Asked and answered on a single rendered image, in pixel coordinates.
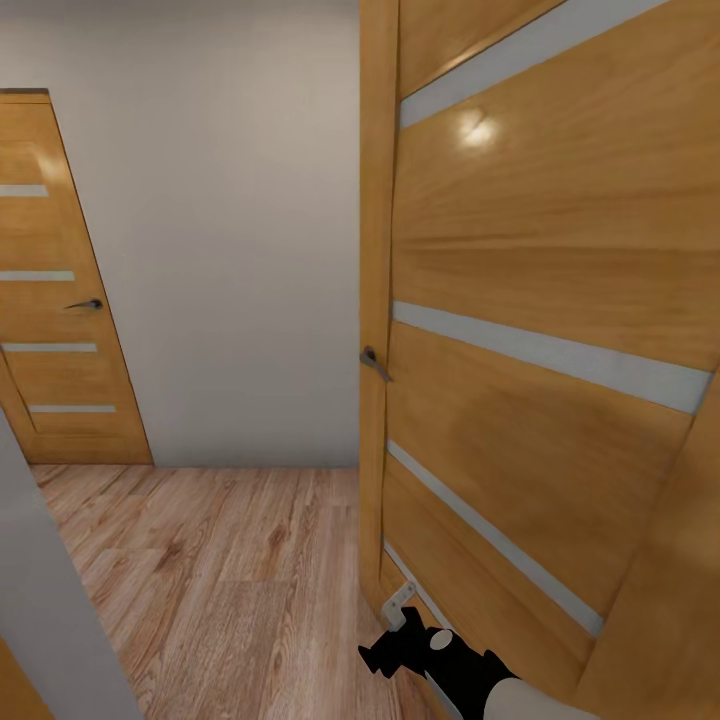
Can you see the door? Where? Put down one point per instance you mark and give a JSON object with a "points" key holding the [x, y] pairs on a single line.
{"points": [[64, 382], [539, 343]]}

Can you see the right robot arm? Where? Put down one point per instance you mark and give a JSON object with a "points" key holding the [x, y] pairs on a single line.
{"points": [[468, 685]]}

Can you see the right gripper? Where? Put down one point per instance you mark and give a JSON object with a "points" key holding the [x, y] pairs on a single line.
{"points": [[391, 650]]}

